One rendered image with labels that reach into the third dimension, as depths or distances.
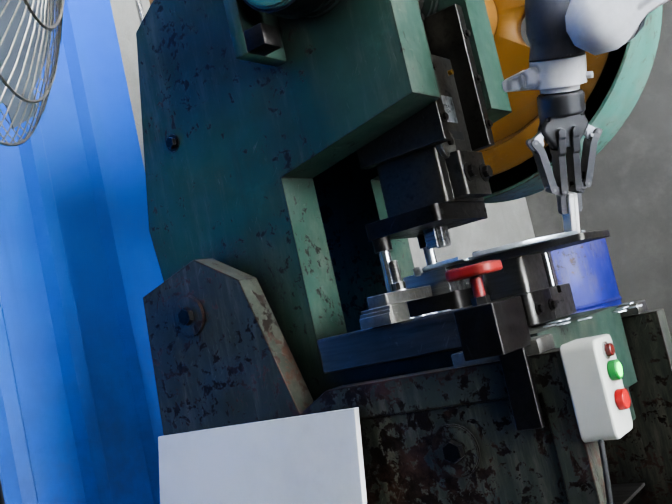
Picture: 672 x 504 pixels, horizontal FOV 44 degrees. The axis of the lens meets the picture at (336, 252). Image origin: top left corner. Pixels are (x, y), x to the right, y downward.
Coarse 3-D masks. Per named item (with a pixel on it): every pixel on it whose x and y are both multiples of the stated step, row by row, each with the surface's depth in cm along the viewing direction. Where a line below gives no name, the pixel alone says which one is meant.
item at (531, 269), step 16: (560, 240) 133; (576, 240) 131; (592, 240) 142; (496, 256) 139; (512, 256) 138; (528, 256) 142; (496, 272) 142; (512, 272) 140; (528, 272) 140; (544, 272) 146; (496, 288) 142; (512, 288) 140; (528, 288) 139; (544, 288) 144; (528, 304) 139; (544, 304) 142; (528, 320) 139; (544, 320) 141
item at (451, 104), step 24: (456, 96) 156; (456, 120) 154; (456, 144) 151; (384, 168) 151; (408, 168) 148; (432, 168) 145; (456, 168) 145; (480, 168) 150; (384, 192) 151; (408, 192) 148; (432, 192) 145; (456, 192) 145; (480, 192) 148
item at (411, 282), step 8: (424, 272) 147; (432, 272) 146; (440, 272) 145; (408, 280) 149; (416, 280) 148; (424, 280) 147; (432, 280) 146; (440, 280) 145; (464, 280) 149; (432, 288) 146; (440, 288) 145; (448, 288) 144; (456, 288) 146; (464, 288) 148
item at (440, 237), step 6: (432, 228) 152; (438, 228) 152; (444, 228) 153; (426, 234) 152; (432, 234) 152; (438, 234) 152; (444, 234) 152; (426, 240) 152; (432, 240) 152; (438, 240) 152; (444, 240) 152; (450, 240) 154; (432, 246) 152; (438, 246) 151; (444, 246) 155
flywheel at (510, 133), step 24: (504, 0) 182; (504, 24) 182; (504, 48) 183; (528, 48) 179; (624, 48) 172; (504, 72) 183; (600, 72) 167; (528, 96) 180; (600, 96) 173; (504, 120) 184; (528, 120) 180; (504, 144) 180; (504, 168) 180; (528, 168) 185
